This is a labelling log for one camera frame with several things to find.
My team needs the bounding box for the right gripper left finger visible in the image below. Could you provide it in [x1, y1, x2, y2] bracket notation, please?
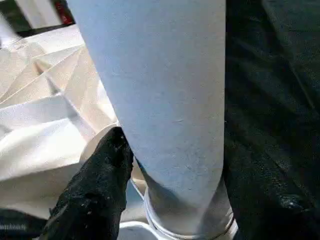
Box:
[39, 126, 135, 240]

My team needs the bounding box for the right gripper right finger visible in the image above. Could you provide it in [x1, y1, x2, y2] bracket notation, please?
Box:
[222, 144, 320, 240]

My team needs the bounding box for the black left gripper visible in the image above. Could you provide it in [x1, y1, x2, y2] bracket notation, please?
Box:
[0, 207, 49, 239]

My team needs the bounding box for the white plastic table top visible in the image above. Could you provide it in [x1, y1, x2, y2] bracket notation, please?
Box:
[0, 24, 151, 240]

